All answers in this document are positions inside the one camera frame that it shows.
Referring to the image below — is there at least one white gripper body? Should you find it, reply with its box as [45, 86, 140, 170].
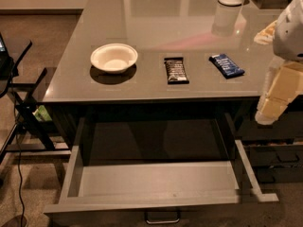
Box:
[273, 0, 303, 61]

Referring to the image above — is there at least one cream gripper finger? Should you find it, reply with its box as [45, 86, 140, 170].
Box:
[254, 21, 276, 45]
[255, 61, 303, 125]

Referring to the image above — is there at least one black rxbar chocolate bar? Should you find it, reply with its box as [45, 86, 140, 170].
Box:
[164, 57, 189, 84]

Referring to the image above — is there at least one blue rxbar snack bar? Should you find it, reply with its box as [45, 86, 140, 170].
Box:
[208, 54, 245, 79]

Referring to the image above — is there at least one open grey top drawer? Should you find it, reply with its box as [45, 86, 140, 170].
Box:
[45, 114, 277, 222]

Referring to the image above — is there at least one white paper bowl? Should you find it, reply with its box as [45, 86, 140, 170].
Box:
[90, 44, 138, 74]

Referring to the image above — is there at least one green packet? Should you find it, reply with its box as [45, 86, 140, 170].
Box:
[33, 105, 52, 122]

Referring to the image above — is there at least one black folding stand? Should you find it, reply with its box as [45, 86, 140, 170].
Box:
[0, 34, 68, 160]

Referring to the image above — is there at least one metal drawer handle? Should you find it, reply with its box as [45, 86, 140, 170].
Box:
[144, 211, 181, 225]

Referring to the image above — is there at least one black cable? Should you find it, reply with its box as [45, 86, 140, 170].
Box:
[11, 88, 27, 227]

